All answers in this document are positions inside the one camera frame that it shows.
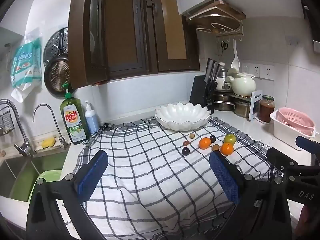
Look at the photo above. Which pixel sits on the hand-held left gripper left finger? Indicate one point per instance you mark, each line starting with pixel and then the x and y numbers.
pixel 91 173

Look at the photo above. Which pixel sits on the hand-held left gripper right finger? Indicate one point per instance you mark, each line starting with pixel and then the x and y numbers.
pixel 225 180

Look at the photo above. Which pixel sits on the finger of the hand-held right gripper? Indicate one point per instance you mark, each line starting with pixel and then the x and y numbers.
pixel 277 160
pixel 307 143

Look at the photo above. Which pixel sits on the orange tangerine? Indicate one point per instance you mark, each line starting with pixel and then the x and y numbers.
pixel 227 148
pixel 205 143

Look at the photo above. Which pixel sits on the brown round fruit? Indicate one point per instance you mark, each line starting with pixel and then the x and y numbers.
pixel 215 147

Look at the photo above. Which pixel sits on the green apple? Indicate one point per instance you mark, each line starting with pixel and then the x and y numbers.
pixel 230 138

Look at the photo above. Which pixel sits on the dark purple plum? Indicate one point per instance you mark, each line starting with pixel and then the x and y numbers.
pixel 185 151
pixel 212 138

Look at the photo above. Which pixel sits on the white scalloped bowl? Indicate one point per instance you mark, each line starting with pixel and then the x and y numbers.
pixel 182 112

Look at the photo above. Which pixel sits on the person's right hand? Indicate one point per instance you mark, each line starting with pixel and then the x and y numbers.
pixel 303 220

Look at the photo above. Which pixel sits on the pink plastic colander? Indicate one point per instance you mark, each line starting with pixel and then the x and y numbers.
pixel 297 120

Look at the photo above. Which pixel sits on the green plastic basin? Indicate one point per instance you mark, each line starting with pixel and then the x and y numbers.
pixel 47 177

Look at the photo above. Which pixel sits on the glass jar of red sauce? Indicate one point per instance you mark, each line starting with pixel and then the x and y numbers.
pixel 266 110

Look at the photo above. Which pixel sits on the blue pump soap bottle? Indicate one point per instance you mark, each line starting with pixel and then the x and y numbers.
pixel 91 121

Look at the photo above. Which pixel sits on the yellow sponge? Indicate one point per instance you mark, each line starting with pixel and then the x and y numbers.
pixel 48 142

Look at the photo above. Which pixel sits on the green dish soap bottle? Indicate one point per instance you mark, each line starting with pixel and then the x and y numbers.
pixel 73 122

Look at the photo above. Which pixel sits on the chrome gooseneck faucet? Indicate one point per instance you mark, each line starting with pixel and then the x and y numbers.
pixel 58 130

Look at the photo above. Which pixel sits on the black white checkered cloth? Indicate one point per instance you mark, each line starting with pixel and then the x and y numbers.
pixel 150 167

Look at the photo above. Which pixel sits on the stainless steel pot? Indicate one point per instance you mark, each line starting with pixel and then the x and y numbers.
pixel 241 108

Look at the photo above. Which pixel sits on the white pot rack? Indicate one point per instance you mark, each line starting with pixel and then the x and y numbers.
pixel 256 100

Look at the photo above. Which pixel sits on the stainless steel sink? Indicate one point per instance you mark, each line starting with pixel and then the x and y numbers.
pixel 15 177

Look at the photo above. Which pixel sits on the chrome kitchen faucet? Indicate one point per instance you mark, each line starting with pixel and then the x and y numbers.
pixel 18 132

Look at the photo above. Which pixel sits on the cream ceramic pot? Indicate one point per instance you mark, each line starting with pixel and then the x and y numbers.
pixel 242 83

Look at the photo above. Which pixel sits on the black kitchen shears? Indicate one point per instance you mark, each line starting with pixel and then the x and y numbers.
pixel 210 91

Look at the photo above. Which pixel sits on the black knife block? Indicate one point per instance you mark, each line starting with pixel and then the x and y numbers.
pixel 198 92

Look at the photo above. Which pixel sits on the white enamel pot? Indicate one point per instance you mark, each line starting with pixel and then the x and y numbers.
pixel 221 83

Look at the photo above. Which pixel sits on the brown strainer pan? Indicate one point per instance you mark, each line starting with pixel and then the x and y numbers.
pixel 58 76

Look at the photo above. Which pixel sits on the steel lidded pot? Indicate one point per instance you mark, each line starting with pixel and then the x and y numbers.
pixel 223 72

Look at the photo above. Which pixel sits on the white ladle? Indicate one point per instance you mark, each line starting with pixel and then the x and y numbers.
pixel 235 61

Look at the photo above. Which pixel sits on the black hanging scissors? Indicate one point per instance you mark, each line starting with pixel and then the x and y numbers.
pixel 224 46

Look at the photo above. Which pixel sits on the hanging plastic bag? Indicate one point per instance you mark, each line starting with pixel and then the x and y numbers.
pixel 26 65

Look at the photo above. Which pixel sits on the brown window sash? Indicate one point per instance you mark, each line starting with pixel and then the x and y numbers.
pixel 77 42

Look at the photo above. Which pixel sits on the perforated metal steamer plate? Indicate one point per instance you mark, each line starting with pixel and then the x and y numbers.
pixel 55 45

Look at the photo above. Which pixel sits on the rectangular wooden cutting board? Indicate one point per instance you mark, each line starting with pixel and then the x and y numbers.
pixel 222 8

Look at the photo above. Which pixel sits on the white wall socket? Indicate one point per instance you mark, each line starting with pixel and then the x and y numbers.
pixel 267 72
pixel 255 70
pixel 246 69

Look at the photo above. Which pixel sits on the brown window frame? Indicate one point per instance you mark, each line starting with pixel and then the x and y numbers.
pixel 147 42

